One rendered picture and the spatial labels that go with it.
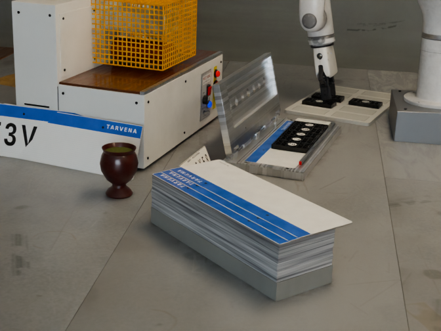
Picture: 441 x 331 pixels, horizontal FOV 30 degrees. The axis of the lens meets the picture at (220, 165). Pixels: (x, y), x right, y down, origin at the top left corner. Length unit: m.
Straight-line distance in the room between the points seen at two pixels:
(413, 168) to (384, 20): 2.32
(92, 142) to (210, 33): 2.51
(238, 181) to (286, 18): 2.81
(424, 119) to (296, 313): 1.07
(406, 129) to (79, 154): 0.91
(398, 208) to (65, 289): 0.78
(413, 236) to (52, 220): 0.74
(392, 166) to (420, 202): 0.25
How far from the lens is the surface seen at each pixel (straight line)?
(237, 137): 2.05
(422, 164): 2.18
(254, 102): 2.23
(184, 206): 1.58
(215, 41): 4.44
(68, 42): 2.06
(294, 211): 1.50
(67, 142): 2.03
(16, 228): 1.69
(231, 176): 1.65
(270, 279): 1.41
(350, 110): 2.60
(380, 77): 3.13
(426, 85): 2.41
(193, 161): 1.91
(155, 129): 2.02
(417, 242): 1.70
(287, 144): 2.13
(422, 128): 2.34
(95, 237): 1.64
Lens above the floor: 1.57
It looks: 19 degrees down
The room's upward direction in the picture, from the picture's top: 2 degrees clockwise
